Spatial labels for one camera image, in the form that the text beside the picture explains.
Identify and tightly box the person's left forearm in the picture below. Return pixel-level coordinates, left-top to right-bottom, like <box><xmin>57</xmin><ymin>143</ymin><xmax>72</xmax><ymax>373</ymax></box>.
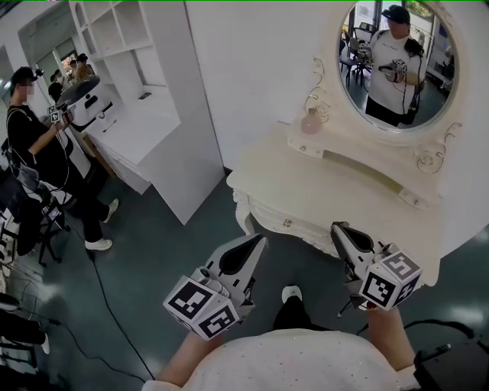
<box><xmin>158</xmin><ymin>331</ymin><xmax>230</xmax><ymax>383</ymax></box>

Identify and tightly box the person's white shoe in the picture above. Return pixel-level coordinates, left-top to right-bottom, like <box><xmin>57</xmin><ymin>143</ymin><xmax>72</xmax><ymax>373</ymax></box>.
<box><xmin>281</xmin><ymin>285</ymin><xmax>303</xmax><ymax>305</ymax></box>

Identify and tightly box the person's white shirt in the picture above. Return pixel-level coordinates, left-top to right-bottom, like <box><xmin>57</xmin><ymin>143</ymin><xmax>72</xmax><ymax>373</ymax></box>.
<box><xmin>141</xmin><ymin>330</ymin><xmax>429</xmax><ymax>391</ymax></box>

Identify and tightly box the oval mirror white carved frame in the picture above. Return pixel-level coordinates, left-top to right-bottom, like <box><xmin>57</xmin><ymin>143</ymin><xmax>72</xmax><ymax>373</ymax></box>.
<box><xmin>303</xmin><ymin>0</ymin><xmax>463</xmax><ymax>175</ymax></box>

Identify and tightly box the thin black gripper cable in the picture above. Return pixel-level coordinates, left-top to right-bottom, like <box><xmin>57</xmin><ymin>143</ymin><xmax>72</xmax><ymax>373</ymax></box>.
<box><xmin>337</xmin><ymin>299</ymin><xmax>370</xmax><ymax>337</ymax></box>

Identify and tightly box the white dressing table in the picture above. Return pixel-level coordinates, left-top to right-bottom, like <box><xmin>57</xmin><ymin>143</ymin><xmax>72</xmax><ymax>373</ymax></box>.
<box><xmin>225</xmin><ymin>121</ymin><xmax>444</xmax><ymax>287</ymax></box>

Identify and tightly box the small pink round object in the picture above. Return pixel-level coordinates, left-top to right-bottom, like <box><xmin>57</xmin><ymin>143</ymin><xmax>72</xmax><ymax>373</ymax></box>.
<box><xmin>300</xmin><ymin>108</ymin><xmax>322</xmax><ymax>134</ymax></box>

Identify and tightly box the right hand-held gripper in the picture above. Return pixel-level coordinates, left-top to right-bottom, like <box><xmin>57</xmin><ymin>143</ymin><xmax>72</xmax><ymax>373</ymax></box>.
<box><xmin>330</xmin><ymin>221</ymin><xmax>423</xmax><ymax>311</ymax></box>

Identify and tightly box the black floor cable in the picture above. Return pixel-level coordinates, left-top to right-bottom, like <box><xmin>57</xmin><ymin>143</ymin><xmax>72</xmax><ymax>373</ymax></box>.
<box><xmin>22</xmin><ymin>247</ymin><xmax>157</xmax><ymax>381</ymax></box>

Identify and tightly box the person's black trouser leg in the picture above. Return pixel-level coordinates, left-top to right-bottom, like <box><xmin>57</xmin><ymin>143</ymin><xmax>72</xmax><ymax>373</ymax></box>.
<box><xmin>273</xmin><ymin>296</ymin><xmax>329</xmax><ymax>333</ymax></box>

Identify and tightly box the black equipment bag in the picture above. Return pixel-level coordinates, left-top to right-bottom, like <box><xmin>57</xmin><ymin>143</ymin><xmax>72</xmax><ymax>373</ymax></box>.
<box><xmin>404</xmin><ymin>319</ymin><xmax>489</xmax><ymax>391</ymax></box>

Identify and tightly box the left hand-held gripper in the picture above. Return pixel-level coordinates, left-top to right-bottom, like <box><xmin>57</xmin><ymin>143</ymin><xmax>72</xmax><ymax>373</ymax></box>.
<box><xmin>163</xmin><ymin>234</ymin><xmax>267</xmax><ymax>341</ymax></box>

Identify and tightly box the person's right forearm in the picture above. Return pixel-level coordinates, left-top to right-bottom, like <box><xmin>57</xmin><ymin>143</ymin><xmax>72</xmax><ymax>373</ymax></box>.
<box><xmin>366</xmin><ymin>307</ymin><xmax>416</xmax><ymax>371</ymax></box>

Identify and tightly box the white round robot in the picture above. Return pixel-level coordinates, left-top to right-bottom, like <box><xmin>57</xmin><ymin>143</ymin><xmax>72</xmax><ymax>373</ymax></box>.
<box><xmin>56</xmin><ymin>74</ymin><xmax>115</xmax><ymax>133</ymax></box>

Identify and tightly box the black office chair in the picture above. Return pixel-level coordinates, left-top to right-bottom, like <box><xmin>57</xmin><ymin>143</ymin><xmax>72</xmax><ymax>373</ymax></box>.
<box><xmin>0</xmin><ymin>171</ymin><xmax>72</xmax><ymax>267</ymax></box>

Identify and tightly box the white shelf desk unit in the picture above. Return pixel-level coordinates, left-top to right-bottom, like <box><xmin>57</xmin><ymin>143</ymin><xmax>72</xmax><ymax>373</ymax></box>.
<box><xmin>68</xmin><ymin>0</ymin><xmax>225</xmax><ymax>226</ymax></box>

